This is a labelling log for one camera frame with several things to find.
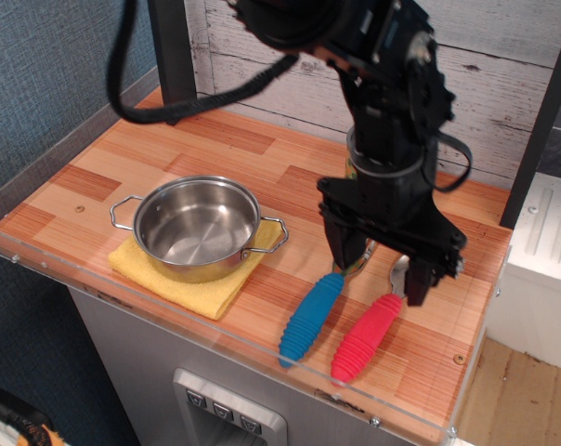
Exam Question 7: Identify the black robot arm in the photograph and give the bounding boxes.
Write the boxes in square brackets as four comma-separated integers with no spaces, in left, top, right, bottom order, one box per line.
[232,1,471,306]

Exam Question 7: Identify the silver button panel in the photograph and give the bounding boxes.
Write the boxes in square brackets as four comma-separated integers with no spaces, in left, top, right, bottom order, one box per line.
[173,368,288,445]

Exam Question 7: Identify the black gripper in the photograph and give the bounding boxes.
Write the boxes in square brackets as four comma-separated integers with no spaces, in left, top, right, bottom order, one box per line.
[317,162,467,307]

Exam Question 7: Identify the blue handled fork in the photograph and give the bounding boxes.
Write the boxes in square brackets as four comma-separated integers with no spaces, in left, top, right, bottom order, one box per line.
[279,239,376,368]

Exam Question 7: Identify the peas and carrots can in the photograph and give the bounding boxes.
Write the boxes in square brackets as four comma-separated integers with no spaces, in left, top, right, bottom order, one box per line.
[345,126,358,180]

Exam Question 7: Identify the black braided cable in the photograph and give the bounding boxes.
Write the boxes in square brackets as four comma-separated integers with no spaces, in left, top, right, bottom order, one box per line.
[106,0,300,125]

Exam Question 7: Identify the grey toy kitchen cabinet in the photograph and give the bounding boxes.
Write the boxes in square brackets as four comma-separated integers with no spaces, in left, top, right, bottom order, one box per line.
[71,289,442,445]

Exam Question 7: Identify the yellow folded cloth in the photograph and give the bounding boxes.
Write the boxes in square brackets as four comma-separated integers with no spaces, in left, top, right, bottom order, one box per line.
[108,220,288,321]

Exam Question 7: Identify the dark right upright post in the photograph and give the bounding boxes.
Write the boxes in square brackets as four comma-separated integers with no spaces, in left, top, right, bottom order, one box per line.
[500,47,561,230]

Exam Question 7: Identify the red handled spoon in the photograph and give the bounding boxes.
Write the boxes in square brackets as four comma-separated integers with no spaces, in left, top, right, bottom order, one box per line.
[331,256,410,383]

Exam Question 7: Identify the orange object bottom left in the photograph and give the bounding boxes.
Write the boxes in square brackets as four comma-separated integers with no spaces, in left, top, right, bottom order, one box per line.
[16,423,64,446]

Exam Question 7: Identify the stainless steel pot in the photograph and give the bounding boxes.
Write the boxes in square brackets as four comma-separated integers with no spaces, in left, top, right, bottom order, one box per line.
[110,175,289,283]

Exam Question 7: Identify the clear acrylic guard rail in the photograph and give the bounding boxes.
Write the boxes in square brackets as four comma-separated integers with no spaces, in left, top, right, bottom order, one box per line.
[0,70,510,445]

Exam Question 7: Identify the dark left upright post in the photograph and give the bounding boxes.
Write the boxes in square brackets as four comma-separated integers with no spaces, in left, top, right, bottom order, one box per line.
[147,0,197,106]

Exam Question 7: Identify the dark upright post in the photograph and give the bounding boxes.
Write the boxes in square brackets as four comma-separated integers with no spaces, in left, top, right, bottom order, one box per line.
[500,47,561,230]
[147,0,197,106]

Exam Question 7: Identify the white side cabinet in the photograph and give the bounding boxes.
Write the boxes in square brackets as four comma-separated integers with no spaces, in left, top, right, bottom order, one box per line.
[486,173,561,368]

